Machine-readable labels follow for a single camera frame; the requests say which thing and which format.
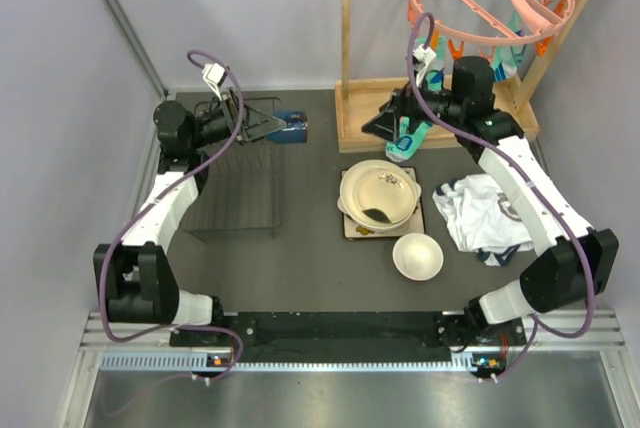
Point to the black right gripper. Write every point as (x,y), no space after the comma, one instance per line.
(388,122)

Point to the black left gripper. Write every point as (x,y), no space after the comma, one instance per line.
(257,124)

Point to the blue ceramic mug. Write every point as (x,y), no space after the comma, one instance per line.
(295,130)

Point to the cream round plate with drawing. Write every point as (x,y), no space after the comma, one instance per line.
(378,195)

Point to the cream small plate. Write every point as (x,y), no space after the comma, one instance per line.
(378,172)

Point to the square floral ceramic plate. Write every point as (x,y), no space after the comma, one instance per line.
(414,224)

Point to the red floral bowl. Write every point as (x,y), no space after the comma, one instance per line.
(418,257)

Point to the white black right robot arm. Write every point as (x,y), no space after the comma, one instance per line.
(574,260)

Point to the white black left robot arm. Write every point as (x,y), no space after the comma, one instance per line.
(134,279)

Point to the long green patterned sock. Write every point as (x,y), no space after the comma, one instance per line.
(429,74)

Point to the wooden stand with tray base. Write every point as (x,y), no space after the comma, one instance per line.
(358,101)

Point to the short green patterned sock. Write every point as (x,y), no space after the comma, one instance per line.
(502,68)

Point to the white printed t-shirt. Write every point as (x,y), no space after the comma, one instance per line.
(481,220)

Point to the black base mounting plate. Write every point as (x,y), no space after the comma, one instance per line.
(356,337)

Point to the black wire dish rack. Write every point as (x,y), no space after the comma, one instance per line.
(243,192)

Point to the aluminium frame rail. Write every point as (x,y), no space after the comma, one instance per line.
(394,369)

